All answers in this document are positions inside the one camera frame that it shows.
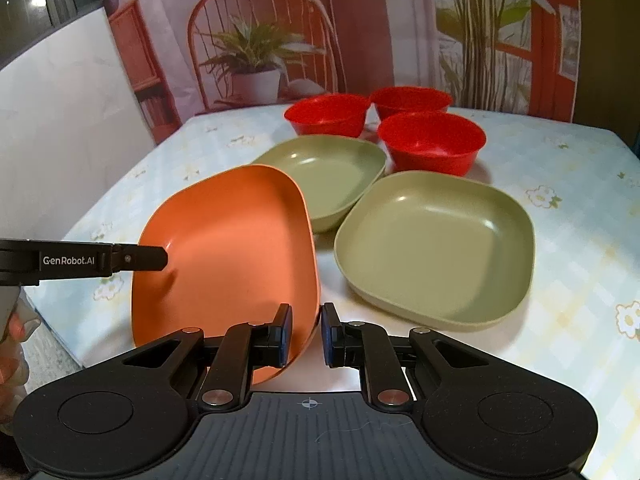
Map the green plate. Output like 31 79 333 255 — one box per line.
255 134 386 234
334 171 535 332

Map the orange square plate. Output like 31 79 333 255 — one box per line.
131 165 320 361

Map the red bowl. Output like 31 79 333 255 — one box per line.
370 86 452 120
378 112 487 177
284 93 371 138

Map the person's left hand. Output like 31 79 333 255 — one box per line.
1 313 39 426

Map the printed room backdrop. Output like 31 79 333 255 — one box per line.
103 0 580 142

